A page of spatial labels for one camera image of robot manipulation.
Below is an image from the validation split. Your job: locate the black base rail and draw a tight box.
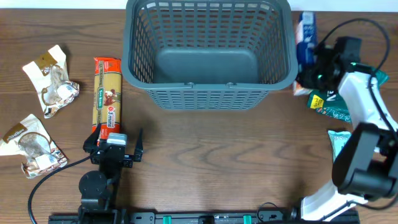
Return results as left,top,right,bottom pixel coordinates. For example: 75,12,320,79
48,207,361,224

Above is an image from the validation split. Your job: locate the lower white brown snack bag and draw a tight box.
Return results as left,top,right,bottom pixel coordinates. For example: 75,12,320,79
1,114,68,179

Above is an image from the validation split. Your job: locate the blue food box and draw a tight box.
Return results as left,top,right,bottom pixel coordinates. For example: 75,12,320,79
292,11,318,96

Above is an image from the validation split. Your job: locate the white brown snack bag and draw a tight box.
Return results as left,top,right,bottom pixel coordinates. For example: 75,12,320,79
22,45,80,119
1,114,68,179

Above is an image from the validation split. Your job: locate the white teal tissue pack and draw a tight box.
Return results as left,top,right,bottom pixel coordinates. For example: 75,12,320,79
328,130,351,161

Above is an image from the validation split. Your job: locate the left black cable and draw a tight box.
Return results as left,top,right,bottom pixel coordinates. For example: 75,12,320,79
27,154,94,224

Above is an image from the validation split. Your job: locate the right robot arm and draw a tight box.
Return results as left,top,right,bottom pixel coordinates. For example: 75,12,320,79
297,37,397,222

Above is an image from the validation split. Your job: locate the upper white brown snack bag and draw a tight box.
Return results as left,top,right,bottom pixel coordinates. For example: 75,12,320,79
22,45,80,119

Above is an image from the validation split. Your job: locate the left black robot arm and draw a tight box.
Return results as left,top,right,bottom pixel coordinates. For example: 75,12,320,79
78,125,143,224

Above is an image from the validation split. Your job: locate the grey plastic basket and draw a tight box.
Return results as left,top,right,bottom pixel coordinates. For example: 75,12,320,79
121,0,298,110

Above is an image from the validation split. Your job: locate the black cable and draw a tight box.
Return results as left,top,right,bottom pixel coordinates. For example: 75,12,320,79
318,17,398,144
27,154,94,224

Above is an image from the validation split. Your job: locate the green Nescafe coffee bag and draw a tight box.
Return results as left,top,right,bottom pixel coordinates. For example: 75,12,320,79
307,72,382,126

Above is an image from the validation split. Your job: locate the right black cable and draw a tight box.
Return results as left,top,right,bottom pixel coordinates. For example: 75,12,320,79
318,17,398,144

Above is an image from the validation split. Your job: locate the San Remo spaghetti pack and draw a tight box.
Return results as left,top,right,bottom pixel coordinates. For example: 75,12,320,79
92,57,122,142

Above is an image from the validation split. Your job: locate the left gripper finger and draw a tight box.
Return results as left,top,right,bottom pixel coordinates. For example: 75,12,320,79
134,129,144,162
83,123,101,153

